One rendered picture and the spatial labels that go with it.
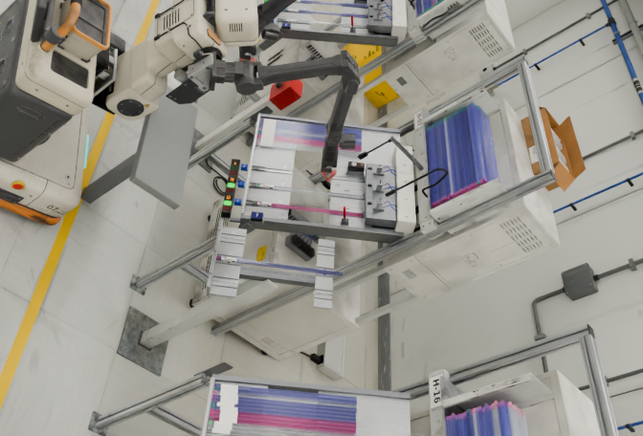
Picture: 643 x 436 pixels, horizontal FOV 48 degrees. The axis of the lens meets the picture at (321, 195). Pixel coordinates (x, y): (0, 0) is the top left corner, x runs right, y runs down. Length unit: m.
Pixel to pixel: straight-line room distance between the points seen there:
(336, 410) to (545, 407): 0.71
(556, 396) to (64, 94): 1.95
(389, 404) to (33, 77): 1.67
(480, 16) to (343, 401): 2.36
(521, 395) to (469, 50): 2.32
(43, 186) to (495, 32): 2.54
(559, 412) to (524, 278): 2.16
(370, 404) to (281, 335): 1.24
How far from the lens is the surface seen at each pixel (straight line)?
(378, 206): 3.13
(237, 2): 2.65
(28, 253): 3.29
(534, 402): 2.55
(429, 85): 4.42
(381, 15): 4.29
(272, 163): 3.36
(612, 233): 4.52
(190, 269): 3.37
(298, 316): 3.66
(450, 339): 4.70
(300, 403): 2.63
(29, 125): 2.83
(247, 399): 2.63
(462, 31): 4.21
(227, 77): 2.59
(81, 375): 3.24
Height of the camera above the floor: 2.55
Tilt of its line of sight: 29 degrees down
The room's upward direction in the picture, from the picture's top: 62 degrees clockwise
